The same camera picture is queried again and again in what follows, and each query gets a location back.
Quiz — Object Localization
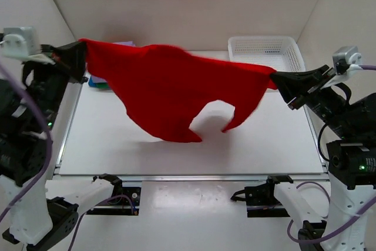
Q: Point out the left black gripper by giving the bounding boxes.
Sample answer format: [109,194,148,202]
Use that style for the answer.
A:
[29,26,95,115]

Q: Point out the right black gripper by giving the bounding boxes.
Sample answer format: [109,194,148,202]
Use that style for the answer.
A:
[268,62,353,134]

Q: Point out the red t-shirt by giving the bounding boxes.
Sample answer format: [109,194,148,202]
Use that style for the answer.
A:
[85,39,276,143]

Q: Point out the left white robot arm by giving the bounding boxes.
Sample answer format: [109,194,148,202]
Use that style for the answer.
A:
[1,42,123,250]

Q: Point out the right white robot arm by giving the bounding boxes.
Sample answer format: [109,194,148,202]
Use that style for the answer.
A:
[231,63,375,250]

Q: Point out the folded blue t-shirt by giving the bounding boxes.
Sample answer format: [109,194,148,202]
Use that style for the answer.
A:
[88,75,101,88]

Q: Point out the folded green t-shirt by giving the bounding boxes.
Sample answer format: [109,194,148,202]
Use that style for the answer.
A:
[96,82,110,89]

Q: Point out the white plastic basket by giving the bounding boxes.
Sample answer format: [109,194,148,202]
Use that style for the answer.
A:
[228,36,306,72]

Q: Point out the folded lilac t-shirt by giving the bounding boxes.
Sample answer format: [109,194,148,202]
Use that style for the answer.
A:
[115,41,136,47]

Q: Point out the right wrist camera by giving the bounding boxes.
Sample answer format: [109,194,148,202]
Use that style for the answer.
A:
[332,46,362,75]

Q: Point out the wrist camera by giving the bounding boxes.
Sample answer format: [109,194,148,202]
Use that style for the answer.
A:
[2,26,41,59]
[332,46,362,75]

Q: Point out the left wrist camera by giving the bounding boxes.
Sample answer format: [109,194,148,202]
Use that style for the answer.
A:
[2,26,41,59]

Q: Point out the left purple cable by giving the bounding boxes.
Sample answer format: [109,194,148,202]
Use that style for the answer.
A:
[0,59,139,251]

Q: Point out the purple cable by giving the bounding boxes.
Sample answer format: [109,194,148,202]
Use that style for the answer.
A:
[247,64,376,245]
[0,59,139,251]

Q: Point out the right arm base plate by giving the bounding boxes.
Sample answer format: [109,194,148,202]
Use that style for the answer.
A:
[230,175,304,221]

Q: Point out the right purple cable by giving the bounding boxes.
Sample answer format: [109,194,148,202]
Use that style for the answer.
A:
[247,64,376,245]

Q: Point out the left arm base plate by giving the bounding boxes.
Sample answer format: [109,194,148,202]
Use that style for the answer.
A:
[87,182,142,216]

